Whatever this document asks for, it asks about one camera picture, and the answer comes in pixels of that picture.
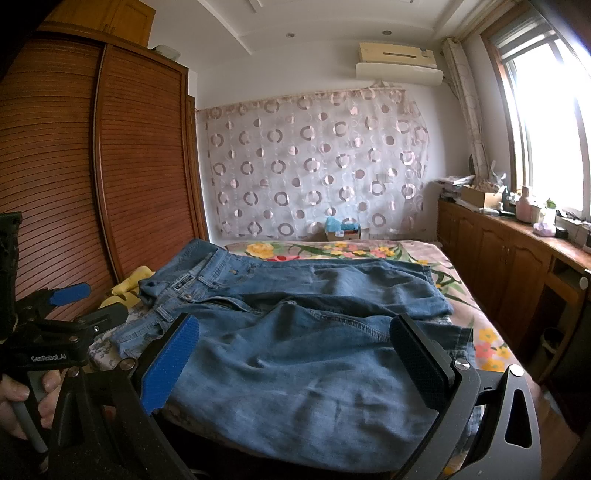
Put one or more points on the wooden side cabinet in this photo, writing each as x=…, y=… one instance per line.
x=532, y=289

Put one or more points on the wooden louvered wardrobe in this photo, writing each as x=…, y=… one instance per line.
x=98, y=146

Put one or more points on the circle patterned sheer curtain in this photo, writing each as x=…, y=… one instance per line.
x=279, y=167

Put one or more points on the pink bottle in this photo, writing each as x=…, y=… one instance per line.
x=523, y=206

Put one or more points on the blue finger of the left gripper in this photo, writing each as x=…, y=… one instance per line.
x=70, y=294

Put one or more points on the window with frame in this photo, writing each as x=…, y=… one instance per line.
x=544, y=74

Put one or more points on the person's left hand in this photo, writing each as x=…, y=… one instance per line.
x=13, y=392

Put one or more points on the cardboard box on cabinet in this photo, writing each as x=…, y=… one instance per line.
x=480, y=199

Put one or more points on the floral bed cover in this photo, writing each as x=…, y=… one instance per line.
x=434, y=286

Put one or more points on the blue denim jeans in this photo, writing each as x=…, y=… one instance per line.
x=295, y=341

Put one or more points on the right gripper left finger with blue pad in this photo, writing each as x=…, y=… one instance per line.
x=152, y=381

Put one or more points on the yellow plush toy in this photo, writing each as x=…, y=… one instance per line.
x=127, y=292

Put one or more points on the wall air conditioner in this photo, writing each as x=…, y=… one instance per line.
x=398, y=63

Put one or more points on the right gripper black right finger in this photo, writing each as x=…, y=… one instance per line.
x=507, y=444

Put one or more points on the blue tissue box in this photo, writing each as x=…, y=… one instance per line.
x=338, y=230

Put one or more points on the rolled patterned curtain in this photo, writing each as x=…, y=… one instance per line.
x=464, y=84

